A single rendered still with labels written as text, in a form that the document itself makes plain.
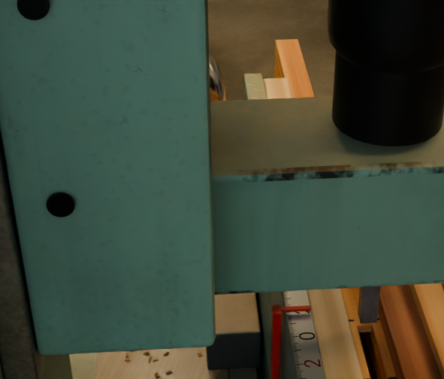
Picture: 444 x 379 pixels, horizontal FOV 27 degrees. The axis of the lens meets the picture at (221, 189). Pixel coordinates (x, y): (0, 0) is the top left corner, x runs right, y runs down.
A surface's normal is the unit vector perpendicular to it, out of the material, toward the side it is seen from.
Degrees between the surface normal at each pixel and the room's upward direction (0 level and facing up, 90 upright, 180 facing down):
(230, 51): 0
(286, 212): 90
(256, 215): 90
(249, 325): 0
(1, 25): 90
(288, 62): 0
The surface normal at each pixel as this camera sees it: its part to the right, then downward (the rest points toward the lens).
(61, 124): 0.06, 0.56
